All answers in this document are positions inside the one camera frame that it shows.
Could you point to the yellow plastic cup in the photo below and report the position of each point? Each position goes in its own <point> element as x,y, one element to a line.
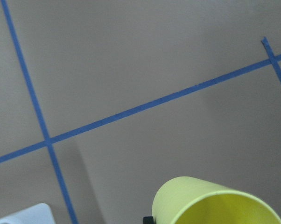
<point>188,200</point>

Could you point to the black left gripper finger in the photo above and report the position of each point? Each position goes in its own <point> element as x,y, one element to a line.
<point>148,220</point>

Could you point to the translucent white plastic bin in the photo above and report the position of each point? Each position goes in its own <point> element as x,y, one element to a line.
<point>37,214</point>

